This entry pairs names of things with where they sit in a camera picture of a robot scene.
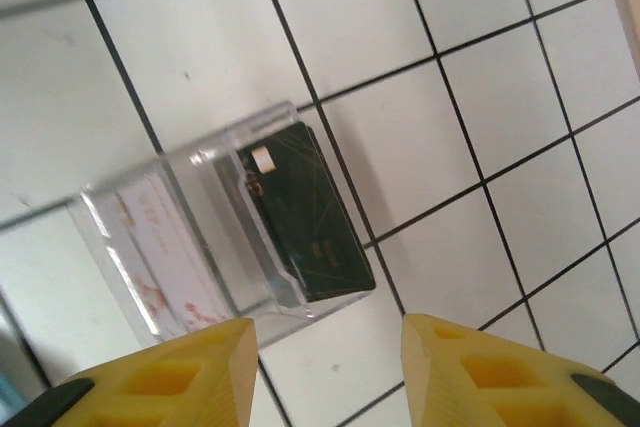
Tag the black card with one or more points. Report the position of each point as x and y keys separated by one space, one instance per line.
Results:
x=310 y=217

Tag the clear acrylic card box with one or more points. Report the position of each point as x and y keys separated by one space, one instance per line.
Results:
x=225 y=257

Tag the white floral card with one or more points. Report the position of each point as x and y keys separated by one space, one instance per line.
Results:
x=165 y=257

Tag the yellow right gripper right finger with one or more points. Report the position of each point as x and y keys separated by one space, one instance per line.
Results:
x=500 y=392

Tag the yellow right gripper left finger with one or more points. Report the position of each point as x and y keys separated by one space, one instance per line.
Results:
x=175 y=387

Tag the blue-grey cloth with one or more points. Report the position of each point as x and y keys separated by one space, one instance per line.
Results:
x=7 y=389

